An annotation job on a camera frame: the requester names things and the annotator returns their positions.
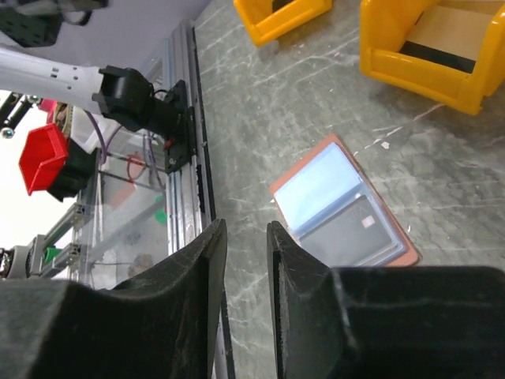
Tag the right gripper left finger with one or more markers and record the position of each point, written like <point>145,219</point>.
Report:
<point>161,323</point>

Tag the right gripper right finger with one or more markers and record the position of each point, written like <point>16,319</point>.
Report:
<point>382,322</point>

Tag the yellow bin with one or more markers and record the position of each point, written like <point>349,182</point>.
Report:
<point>384,26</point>
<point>266,20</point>

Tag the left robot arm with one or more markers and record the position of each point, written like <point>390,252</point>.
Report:
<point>121,94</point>

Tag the beige cards in yellow bin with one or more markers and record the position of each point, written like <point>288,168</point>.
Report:
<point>451,33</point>

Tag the red bin outside workcell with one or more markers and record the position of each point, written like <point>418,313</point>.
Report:
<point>44,155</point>

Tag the aluminium mounting rail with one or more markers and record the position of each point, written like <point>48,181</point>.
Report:
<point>189,190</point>

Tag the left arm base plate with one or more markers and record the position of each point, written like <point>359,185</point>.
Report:
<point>180,145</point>

